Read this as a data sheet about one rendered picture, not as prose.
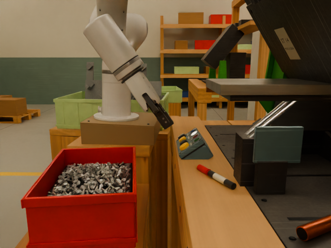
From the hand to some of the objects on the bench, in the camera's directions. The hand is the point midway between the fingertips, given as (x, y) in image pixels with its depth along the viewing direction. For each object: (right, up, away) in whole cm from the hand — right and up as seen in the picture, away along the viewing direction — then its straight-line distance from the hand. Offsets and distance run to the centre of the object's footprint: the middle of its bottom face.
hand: (165, 120), depth 80 cm
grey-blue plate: (+23, -15, -20) cm, 34 cm away
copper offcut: (+25, -18, -34) cm, 46 cm away
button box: (+8, -13, +8) cm, 17 cm away
